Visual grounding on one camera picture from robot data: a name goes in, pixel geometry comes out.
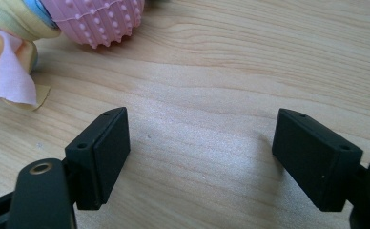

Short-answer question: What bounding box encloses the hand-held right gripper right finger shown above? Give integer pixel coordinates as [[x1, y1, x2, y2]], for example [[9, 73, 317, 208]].
[[271, 108, 364, 213]]

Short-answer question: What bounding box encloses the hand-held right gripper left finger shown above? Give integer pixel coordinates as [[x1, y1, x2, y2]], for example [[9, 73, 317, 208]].
[[64, 106, 132, 211]]

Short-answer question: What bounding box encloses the pink studded ball cloth toy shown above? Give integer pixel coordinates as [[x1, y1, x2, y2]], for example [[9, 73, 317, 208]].
[[0, 0, 146, 112]]

